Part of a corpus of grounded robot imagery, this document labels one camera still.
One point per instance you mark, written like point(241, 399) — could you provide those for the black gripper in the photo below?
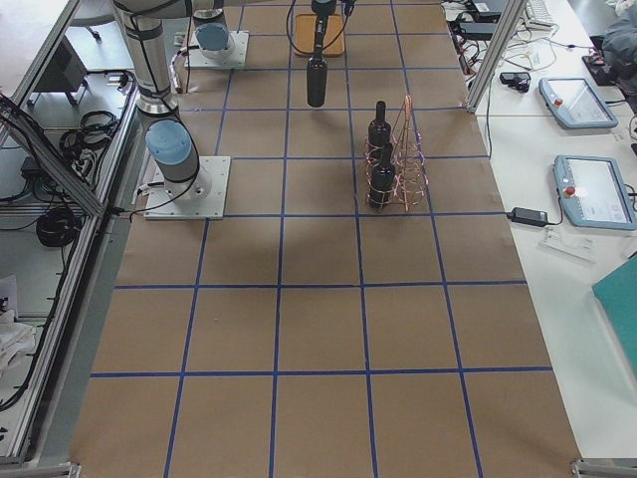
point(318, 24)

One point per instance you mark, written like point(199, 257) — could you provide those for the dark wine bottle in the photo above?
point(378, 132)
point(316, 69)
point(381, 178)

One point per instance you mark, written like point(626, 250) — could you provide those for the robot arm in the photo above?
point(166, 137)
point(211, 31)

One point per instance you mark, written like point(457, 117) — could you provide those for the teach pendant far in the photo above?
point(576, 104)

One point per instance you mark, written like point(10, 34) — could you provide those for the teach pendant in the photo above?
point(592, 192)
point(576, 104)

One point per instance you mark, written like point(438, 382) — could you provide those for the black power brick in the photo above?
point(531, 217)

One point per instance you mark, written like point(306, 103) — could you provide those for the teach pendant near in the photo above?
point(592, 192)

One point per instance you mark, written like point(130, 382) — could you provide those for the teal board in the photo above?
point(617, 295)

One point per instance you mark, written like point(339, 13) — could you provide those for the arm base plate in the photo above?
point(205, 198)
point(230, 52)

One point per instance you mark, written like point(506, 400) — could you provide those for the copper wire wine basket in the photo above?
point(410, 180)

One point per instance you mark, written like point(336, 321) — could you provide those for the aluminium frame post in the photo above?
point(500, 39)

